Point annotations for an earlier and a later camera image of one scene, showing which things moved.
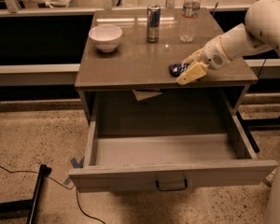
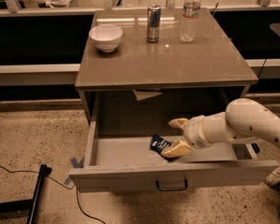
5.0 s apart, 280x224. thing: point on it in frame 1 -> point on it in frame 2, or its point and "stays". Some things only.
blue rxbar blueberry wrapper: [175, 69] -> [159, 144]
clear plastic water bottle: [189, 23] stays
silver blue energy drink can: [153, 20] stays
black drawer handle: [172, 189] stays
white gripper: [212, 56] -> [194, 133]
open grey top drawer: [171, 162] stays
